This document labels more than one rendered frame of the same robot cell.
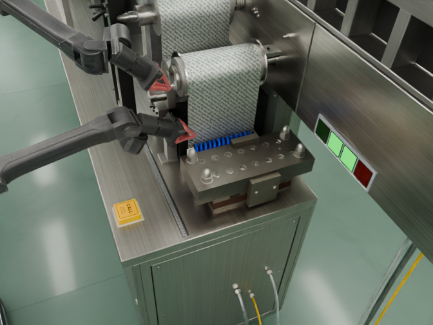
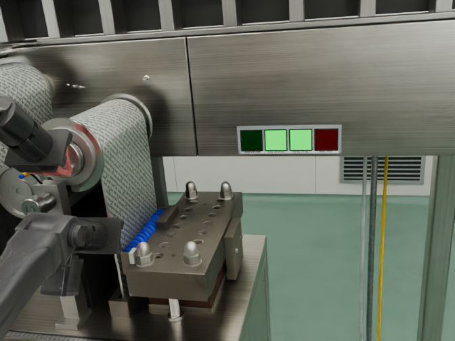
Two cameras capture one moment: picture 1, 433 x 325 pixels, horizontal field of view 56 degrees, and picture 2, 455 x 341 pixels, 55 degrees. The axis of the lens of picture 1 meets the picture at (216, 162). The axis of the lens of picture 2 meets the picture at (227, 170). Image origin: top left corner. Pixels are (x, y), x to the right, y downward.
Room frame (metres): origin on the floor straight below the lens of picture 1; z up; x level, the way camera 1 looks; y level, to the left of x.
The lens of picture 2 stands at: (0.29, 0.56, 1.48)
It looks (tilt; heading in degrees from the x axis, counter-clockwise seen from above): 19 degrees down; 309
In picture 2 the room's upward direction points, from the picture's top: 4 degrees counter-clockwise
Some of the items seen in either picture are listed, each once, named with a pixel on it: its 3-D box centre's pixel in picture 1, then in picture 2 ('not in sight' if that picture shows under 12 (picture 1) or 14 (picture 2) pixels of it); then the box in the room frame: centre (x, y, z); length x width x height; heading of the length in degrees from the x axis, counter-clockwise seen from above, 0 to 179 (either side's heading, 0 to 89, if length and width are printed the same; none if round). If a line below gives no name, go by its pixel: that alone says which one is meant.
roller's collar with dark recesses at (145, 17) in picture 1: (145, 15); not in sight; (1.24, 0.25, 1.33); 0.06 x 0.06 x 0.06; 25
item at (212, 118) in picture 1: (222, 118); (133, 199); (1.03, -0.01, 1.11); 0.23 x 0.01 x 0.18; 115
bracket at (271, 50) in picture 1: (269, 49); not in sight; (1.16, -0.15, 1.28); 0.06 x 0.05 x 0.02; 115
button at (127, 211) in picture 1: (127, 211); not in sight; (0.78, 0.27, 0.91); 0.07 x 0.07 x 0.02; 25
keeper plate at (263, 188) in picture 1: (263, 189); (235, 247); (0.86, -0.15, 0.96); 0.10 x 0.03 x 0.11; 115
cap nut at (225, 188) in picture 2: (300, 149); (225, 189); (0.96, -0.26, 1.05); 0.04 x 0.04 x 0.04
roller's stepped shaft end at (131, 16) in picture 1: (127, 17); not in sight; (1.22, 0.31, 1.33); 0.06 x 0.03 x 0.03; 115
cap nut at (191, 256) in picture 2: (207, 175); (191, 252); (0.83, 0.03, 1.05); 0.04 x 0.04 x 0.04
